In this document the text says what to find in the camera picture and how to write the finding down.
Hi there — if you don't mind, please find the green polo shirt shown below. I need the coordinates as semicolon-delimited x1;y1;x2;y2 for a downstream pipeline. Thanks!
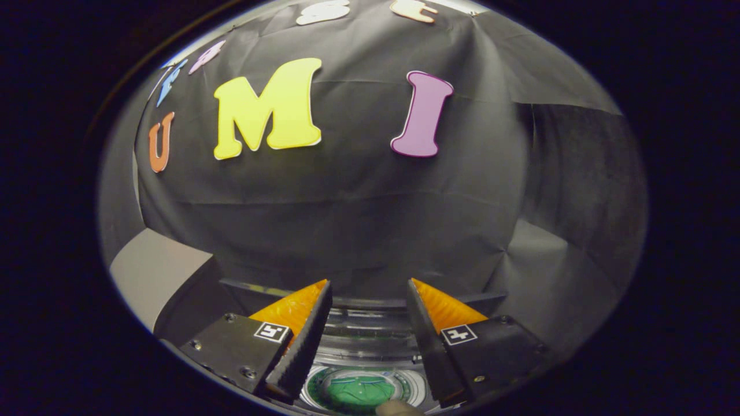
327;376;397;412

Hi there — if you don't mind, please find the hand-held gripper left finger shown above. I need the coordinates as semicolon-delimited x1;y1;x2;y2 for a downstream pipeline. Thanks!
180;280;334;399

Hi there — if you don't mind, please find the grey cabinet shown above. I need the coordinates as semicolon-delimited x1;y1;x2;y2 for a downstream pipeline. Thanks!
110;228;249;347

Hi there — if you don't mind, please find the dark grey washing machine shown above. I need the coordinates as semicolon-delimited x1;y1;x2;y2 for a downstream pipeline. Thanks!
220;279;509;416

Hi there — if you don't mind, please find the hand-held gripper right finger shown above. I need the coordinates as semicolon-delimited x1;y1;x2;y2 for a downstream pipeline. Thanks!
406;278;550;408

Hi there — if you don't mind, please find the black backdrop cloth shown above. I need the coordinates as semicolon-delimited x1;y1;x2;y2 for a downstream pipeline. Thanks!
97;0;648;359

